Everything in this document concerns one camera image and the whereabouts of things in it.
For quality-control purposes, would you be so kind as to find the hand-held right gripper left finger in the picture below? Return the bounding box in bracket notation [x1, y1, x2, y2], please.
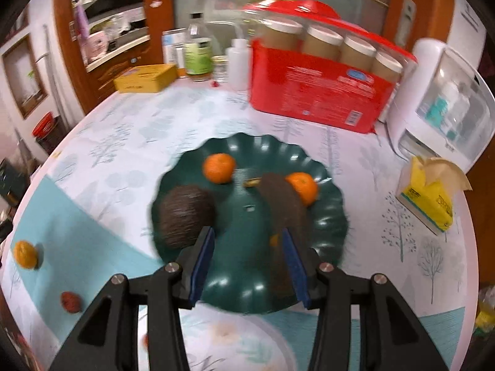
[48, 226, 216, 371]

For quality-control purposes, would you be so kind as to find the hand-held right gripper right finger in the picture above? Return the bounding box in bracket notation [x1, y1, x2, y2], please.
[281, 227, 449, 371]

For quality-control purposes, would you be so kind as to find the dark green scalloped plate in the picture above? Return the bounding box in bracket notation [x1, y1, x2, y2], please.
[152, 133, 349, 314]

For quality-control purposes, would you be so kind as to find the dark avocado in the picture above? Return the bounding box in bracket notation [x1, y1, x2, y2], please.
[157, 185, 216, 249]

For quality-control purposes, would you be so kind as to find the overripe dark banana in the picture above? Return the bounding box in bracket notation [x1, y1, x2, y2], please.
[243, 173, 312, 298]

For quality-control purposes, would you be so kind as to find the round orange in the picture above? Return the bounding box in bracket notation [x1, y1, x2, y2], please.
[285, 173, 320, 206]

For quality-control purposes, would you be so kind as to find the small tangerine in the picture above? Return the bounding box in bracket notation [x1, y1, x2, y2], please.
[203, 153, 236, 184]

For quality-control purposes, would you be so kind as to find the teal striped placemat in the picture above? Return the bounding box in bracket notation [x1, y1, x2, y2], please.
[0, 174, 470, 371]

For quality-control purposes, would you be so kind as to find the red jujube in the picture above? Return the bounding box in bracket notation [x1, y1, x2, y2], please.
[61, 292, 83, 313]

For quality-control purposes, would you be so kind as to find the yellow tissue pack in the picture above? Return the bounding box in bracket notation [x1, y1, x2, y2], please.
[395, 156, 473, 236]

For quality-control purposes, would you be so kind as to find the yellowish orange with stem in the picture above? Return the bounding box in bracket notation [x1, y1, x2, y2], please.
[13, 241, 39, 269]

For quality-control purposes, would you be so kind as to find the red paper cup package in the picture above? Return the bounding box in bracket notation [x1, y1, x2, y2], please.
[242, 0, 420, 135]

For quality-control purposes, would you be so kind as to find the yellow green bag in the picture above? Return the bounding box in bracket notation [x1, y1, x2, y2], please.
[474, 286, 495, 331]

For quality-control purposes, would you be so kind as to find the yellow cardboard box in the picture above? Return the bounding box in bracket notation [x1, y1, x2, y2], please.
[113, 64, 179, 93]

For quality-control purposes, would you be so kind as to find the small glass jar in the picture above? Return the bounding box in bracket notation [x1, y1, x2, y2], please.
[212, 56, 230, 83]

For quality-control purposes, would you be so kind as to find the brown bin red lid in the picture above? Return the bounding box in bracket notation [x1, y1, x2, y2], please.
[32, 112, 66, 153]

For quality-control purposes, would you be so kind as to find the white squeeze bottle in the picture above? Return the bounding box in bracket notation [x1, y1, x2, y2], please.
[225, 23, 254, 91]

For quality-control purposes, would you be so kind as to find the wooden kitchen cabinet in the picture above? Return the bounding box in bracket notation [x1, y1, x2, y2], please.
[85, 35, 153, 97]

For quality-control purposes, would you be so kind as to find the glass bottle green label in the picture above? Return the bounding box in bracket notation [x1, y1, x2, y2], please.
[183, 12, 214, 82]

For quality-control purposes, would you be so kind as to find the blue and white carton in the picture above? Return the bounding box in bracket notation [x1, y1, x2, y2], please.
[161, 29, 188, 68]

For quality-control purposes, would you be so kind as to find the white sterilizer cabinet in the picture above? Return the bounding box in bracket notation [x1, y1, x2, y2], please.
[387, 38, 495, 173]

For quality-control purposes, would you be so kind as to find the purple cloth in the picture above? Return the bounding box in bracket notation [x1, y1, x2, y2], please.
[77, 6, 91, 43]

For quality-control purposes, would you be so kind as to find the wooden window frame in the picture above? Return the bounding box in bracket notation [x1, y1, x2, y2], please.
[2, 33, 49, 120]

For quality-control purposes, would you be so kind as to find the metal door handle plate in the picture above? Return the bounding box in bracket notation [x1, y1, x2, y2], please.
[394, 0, 416, 47]

